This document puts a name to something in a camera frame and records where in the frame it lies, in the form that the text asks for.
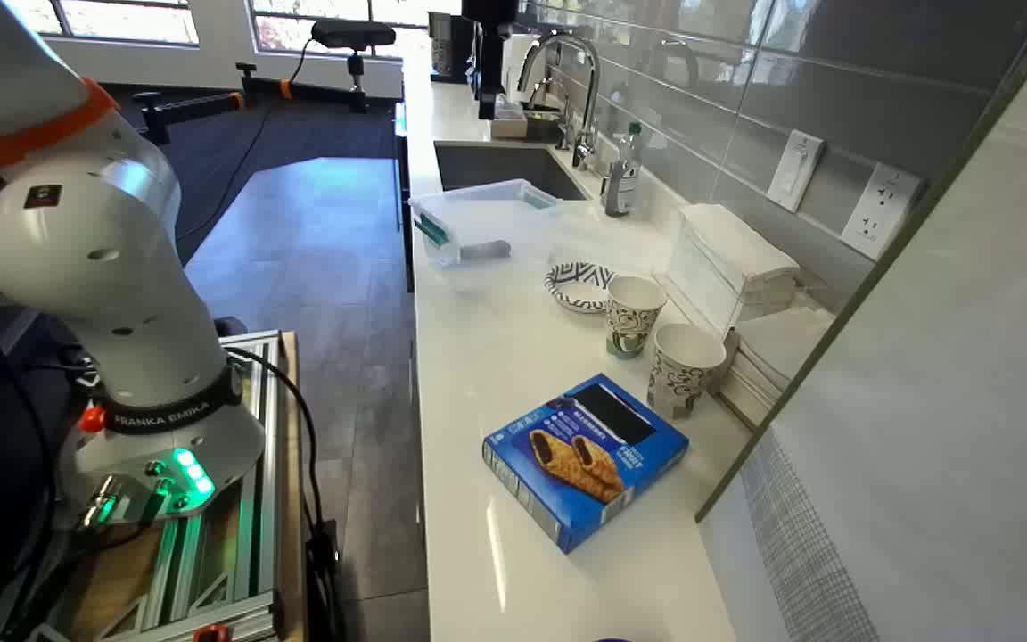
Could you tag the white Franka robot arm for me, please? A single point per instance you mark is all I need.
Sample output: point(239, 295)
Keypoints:
point(88, 236)

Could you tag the clear lunch box lid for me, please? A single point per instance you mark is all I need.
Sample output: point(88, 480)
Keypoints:
point(517, 194)

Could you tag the blue snack bar box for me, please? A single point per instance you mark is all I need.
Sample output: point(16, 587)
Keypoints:
point(587, 456)

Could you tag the blue white patterned bowl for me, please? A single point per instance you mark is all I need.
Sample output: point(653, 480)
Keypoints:
point(581, 286)

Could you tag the patterned paper cup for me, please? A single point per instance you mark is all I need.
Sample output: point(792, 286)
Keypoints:
point(634, 314)
point(687, 368)

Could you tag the dark kitchen sink basin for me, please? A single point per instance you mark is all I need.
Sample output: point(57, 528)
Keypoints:
point(498, 164)

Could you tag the clear pump sanitizer bottle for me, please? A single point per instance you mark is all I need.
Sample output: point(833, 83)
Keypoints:
point(618, 189)

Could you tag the green cap dish soap bottle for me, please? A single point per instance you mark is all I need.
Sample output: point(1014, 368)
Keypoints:
point(634, 147)

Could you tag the white napkin dispenser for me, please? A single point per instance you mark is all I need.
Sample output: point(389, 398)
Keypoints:
point(730, 267)

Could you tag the black coffee machine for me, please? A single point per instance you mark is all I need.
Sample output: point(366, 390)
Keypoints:
point(452, 46)

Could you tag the black orange tripod bar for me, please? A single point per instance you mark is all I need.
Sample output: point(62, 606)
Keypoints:
point(198, 104)

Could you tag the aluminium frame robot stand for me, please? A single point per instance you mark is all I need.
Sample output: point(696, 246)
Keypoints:
point(255, 501)

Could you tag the white wall outlet plate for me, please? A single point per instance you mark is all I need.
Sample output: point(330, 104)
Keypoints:
point(881, 211)
point(795, 170)

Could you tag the black camera on tripod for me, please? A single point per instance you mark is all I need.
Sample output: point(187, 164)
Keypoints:
point(353, 34)

